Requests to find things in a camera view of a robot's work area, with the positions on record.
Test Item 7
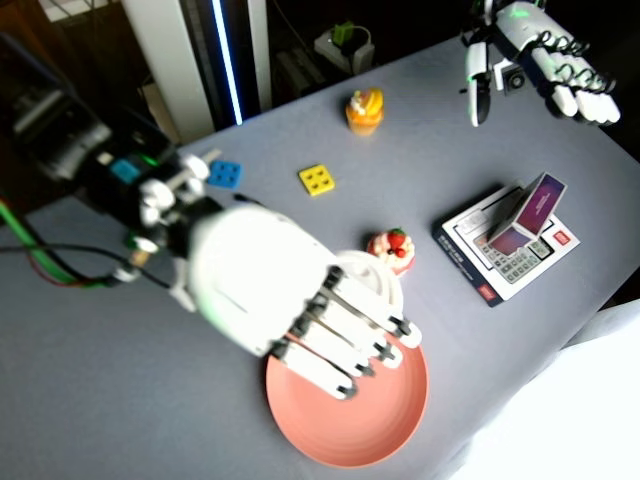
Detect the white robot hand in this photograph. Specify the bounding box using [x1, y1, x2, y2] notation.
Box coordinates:
[459, 0, 622, 127]
[187, 204, 424, 401]

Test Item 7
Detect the white pillar with blue light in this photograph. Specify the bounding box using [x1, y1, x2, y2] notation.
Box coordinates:
[122, 0, 274, 144]

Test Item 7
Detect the blue block with holes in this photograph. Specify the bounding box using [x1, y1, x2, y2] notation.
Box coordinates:
[206, 159, 244, 191]

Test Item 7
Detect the green plug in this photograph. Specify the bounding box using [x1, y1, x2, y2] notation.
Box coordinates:
[332, 20, 357, 46]

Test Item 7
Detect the red strawberry cake toy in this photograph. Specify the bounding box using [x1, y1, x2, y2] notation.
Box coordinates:
[367, 227, 416, 276]

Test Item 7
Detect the white power strip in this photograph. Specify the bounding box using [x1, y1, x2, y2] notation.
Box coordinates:
[313, 24, 376, 76]

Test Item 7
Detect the yellow block with holes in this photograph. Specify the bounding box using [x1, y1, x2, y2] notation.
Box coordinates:
[298, 163, 337, 197]

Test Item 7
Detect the black cable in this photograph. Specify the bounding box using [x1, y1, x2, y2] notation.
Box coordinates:
[0, 243, 171, 291]

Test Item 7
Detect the white calculator box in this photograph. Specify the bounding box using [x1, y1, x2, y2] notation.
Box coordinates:
[432, 184, 582, 308]

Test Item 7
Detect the purple small box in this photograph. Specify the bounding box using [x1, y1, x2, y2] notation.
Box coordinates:
[487, 172, 568, 256]

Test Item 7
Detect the pink plate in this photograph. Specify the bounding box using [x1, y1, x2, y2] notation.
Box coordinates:
[265, 332, 430, 469]

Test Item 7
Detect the white paper cup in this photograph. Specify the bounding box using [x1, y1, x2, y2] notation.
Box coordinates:
[334, 249, 405, 321]

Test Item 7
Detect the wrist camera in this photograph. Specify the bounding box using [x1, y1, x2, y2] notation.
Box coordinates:
[493, 58, 527, 95]

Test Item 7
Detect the green cable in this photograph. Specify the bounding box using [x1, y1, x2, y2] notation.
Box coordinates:
[0, 199, 109, 290]

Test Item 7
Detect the grey table cloth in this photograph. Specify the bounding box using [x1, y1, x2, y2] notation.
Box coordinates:
[0, 34, 640, 480]

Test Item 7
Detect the orange cupcake toy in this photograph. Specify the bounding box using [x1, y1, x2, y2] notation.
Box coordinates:
[344, 87, 386, 137]

